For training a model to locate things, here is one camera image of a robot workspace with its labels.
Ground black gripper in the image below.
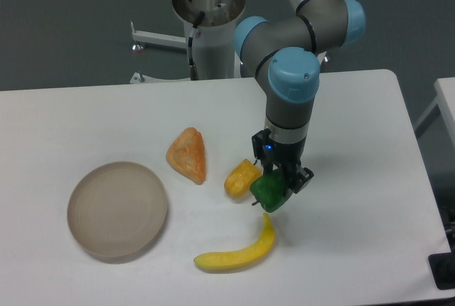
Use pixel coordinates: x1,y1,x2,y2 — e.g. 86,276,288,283
252,129,314,194

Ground green toy pepper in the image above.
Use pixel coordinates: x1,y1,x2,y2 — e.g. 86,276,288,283
250,169,292,213

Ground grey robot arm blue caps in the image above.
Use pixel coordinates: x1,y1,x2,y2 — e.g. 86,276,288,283
172,0,365,194

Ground yellow toy pepper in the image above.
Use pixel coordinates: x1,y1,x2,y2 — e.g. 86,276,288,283
224,159,262,199

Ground orange toy sandwich triangle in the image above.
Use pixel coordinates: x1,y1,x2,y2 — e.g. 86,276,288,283
166,127,206,185

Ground yellow toy banana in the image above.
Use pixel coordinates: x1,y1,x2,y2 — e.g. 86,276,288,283
193,213,276,273

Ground beige round plate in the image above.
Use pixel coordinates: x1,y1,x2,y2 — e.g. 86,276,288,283
67,162,168,263

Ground black device at edge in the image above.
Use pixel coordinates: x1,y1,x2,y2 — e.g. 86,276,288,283
428,253,454,290

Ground black cable on pedestal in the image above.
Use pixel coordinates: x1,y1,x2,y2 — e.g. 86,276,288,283
187,10,205,81

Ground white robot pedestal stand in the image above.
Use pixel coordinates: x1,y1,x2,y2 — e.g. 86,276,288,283
128,0,331,85

